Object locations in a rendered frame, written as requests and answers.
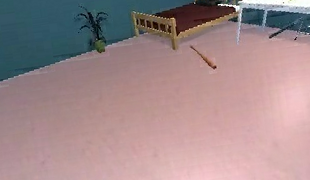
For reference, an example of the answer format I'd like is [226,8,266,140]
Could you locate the wooden bed red mattress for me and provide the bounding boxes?
[128,0,253,56]

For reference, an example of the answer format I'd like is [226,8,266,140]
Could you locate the dark house plant green pot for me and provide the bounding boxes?
[72,1,115,57]

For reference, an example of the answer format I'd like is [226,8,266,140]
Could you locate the white table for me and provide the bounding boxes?
[230,0,310,46]

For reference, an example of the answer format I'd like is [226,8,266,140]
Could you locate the brown wooden baseball bat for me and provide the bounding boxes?
[189,41,219,73]

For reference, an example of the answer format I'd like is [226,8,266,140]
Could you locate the dark metal frame chair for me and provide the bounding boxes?
[266,15,310,53]

